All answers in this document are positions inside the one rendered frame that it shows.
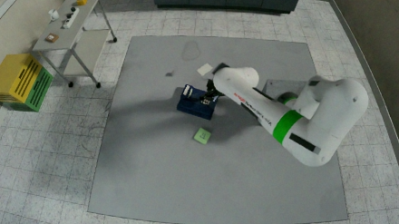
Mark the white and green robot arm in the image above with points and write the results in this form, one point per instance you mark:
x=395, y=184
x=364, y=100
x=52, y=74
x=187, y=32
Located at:
x=313, y=141

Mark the green sticky note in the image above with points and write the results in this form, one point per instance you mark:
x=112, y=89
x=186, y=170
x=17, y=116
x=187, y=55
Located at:
x=202, y=136

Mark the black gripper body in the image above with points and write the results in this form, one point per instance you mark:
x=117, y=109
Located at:
x=217, y=93

